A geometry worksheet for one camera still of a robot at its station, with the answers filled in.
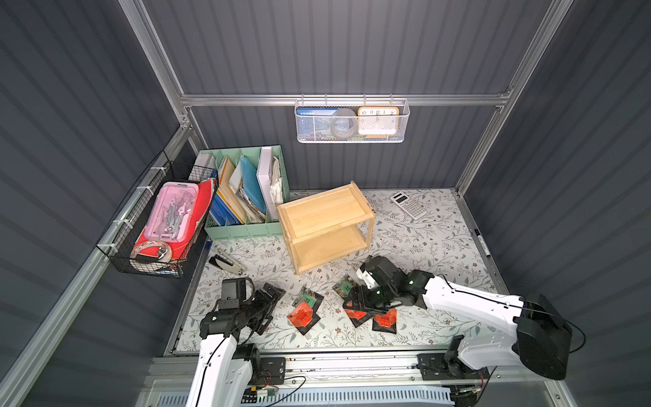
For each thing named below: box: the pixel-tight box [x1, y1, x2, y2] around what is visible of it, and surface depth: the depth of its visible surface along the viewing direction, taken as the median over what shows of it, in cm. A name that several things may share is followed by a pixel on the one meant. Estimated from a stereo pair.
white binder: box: [255, 146, 279, 221], surface depth 95 cm
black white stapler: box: [208, 253, 245, 275], surface depth 96 cm
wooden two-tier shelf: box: [276, 180, 377, 274], surface depth 91 cm
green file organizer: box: [194, 144, 290, 241], surface depth 98 cm
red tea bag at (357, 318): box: [344, 308, 374, 329], surface depth 85 cm
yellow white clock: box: [357, 105, 401, 135], surface depth 90 cm
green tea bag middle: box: [332, 273, 355, 300], surface depth 93 cm
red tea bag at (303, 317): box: [286, 301, 321, 336], surface depth 85 cm
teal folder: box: [240, 156, 268, 213], surface depth 96 cm
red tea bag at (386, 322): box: [372, 307, 398, 335], surface depth 84 cm
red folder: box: [132, 179, 216, 260], surface depth 71 cm
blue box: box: [296, 107, 340, 140], surface depth 89 cm
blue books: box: [209, 192, 243, 227], surface depth 98 cm
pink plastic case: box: [144, 181, 200, 243], surface depth 74 cm
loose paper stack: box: [270, 156, 284, 206], surface depth 93 cm
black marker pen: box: [474, 228, 491, 257], surface depth 108 cm
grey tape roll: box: [330, 107, 359, 139], surface depth 89 cm
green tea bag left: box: [291, 285, 318, 309], surface depth 89 cm
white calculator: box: [389, 191, 428, 221], surface depth 114 cm
